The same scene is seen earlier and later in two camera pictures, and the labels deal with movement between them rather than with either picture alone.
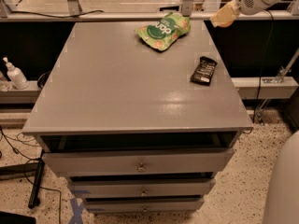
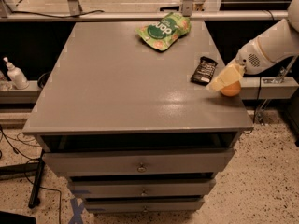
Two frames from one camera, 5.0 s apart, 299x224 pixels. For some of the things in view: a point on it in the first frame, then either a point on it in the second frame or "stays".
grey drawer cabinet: [134, 128] stays
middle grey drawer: [145, 188] stays
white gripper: [249, 1] -> [249, 60]
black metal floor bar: [34, 201] stays
